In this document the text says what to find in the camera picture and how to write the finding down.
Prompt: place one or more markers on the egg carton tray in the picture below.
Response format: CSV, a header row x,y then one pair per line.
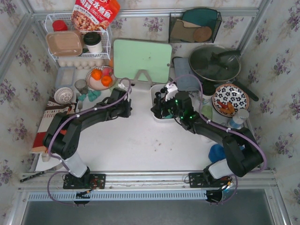
x,y
82,63

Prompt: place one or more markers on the grey glass cup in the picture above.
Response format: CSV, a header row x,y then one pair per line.
x,y
81,86

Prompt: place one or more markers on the white round strainer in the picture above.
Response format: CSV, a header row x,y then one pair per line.
x,y
63,95

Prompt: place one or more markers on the clear lidded container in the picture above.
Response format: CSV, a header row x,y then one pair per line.
x,y
65,77

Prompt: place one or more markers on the pink fruit plate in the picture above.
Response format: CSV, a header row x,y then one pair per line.
x,y
101,78

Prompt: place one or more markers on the floral patterned plate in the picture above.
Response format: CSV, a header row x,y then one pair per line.
x,y
228,99

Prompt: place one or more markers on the black frying pan with lid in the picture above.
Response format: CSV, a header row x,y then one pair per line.
x,y
218,65

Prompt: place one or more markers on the round cork coaster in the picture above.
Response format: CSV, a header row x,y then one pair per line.
x,y
202,34

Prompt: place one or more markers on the striped red cloth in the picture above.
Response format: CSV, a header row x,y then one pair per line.
x,y
51,110

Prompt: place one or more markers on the brown square container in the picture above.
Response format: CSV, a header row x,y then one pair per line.
x,y
65,43

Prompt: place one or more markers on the red jar lid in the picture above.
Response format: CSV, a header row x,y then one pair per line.
x,y
59,25

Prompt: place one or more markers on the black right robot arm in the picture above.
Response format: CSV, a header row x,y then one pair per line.
x,y
242,153

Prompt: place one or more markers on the white bottle blue label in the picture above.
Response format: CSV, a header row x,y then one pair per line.
x,y
238,119

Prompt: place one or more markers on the green cutting board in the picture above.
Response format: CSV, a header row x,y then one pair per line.
x,y
131,56

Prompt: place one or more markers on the white coffee cup black lid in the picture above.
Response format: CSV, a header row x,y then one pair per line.
x,y
93,42

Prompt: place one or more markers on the green cup right side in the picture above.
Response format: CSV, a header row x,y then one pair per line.
x,y
207,112

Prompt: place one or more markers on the white storage basket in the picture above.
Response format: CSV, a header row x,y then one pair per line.
x,y
161,88

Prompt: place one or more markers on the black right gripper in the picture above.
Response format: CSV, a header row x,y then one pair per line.
x,y
158,106

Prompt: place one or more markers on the white wire rack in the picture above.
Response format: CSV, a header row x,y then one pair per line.
x,y
106,36

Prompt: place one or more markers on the black mesh organizer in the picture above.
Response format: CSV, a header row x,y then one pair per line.
x,y
181,28

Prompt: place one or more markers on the grey blue rectangular tray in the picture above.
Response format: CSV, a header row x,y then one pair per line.
x,y
182,68

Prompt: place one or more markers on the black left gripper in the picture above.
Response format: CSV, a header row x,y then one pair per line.
x,y
127,108

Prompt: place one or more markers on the red snack bag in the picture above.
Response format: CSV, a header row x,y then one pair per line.
x,y
91,15

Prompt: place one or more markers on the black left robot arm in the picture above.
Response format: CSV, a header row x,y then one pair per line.
x,y
63,134

